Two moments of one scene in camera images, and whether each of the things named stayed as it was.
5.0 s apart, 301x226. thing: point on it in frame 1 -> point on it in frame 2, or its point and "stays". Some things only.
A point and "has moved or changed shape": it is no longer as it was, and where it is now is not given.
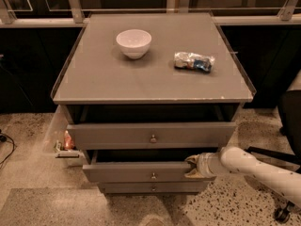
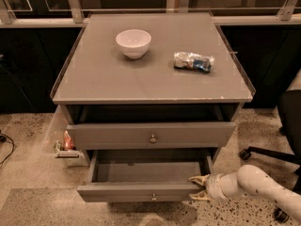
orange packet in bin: x=69 y=143 stays
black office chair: x=290 y=122 stays
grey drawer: x=121 y=166 has moved or changed shape
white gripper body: x=203 y=164 -> x=213 y=185
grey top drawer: x=149 y=136 stays
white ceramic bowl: x=134 y=43 stays
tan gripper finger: x=194 y=173 -> x=200 y=196
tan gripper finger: x=196 y=158 -> x=199 y=179
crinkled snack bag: x=188 y=60 stays
